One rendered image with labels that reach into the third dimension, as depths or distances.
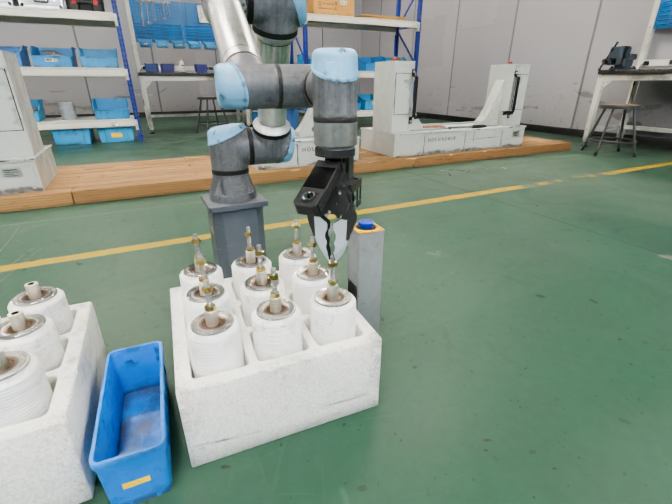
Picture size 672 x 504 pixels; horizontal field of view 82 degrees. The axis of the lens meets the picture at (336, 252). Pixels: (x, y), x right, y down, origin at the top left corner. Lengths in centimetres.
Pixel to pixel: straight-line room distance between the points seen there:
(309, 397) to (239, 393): 14
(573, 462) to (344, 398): 44
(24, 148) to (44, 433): 220
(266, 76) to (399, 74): 263
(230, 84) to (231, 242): 68
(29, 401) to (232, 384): 30
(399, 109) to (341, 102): 269
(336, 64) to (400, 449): 70
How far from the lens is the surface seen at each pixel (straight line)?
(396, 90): 331
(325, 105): 66
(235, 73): 73
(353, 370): 81
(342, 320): 77
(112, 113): 535
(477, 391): 100
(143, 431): 95
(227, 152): 125
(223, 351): 73
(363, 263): 98
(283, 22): 109
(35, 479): 84
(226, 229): 128
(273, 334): 73
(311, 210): 62
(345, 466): 82
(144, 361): 100
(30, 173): 277
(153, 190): 267
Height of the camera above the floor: 65
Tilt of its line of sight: 24 degrees down
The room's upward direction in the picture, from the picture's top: straight up
